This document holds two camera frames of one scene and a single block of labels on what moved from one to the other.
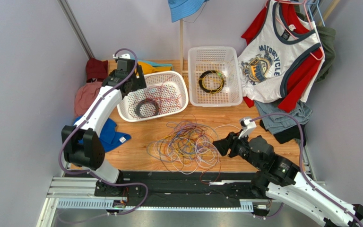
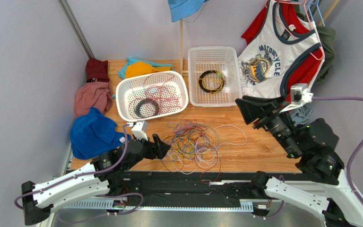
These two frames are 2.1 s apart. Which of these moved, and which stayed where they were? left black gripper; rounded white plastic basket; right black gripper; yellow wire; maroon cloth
Moved: left black gripper; right black gripper
Stayed: maroon cloth; yellow wire; rounded white plastic basket
